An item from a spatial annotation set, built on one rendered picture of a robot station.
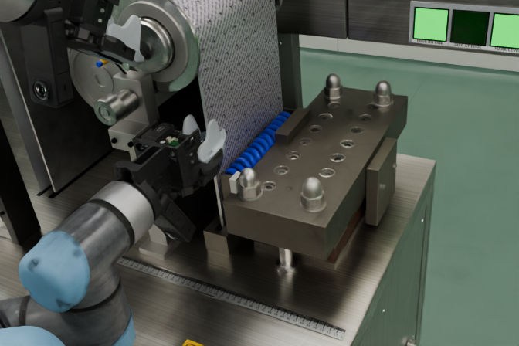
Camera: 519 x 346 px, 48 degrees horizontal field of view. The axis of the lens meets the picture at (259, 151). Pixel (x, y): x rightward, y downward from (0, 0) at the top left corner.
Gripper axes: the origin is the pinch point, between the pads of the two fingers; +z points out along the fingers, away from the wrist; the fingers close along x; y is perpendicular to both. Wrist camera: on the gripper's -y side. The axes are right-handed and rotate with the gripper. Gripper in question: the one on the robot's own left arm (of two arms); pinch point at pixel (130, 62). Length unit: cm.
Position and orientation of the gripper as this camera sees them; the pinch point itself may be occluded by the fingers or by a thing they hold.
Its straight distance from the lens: 80.7
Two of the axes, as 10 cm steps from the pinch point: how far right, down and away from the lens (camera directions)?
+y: 2.2, -9.7, 0.5
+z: 4.1, 1.4, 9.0
